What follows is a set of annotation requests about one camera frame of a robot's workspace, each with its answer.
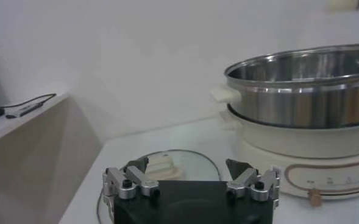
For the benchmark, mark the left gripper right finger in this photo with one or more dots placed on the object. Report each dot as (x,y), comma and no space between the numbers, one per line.
(243,180)

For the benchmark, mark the grey usb hub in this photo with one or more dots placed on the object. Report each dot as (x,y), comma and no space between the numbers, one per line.
(25,110)

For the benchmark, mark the round glass lid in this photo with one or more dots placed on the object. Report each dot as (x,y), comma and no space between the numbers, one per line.
(194,164)

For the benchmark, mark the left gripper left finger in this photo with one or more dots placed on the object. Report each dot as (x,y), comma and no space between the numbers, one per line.
(142,181)

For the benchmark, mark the white side table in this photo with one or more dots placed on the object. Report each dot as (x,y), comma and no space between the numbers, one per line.
(30,158)

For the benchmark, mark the stainless steel steamer pot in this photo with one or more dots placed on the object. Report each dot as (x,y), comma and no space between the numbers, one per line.
(304,103)

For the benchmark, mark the cream electric cooker base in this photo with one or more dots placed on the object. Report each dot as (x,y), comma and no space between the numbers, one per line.
(289,143)

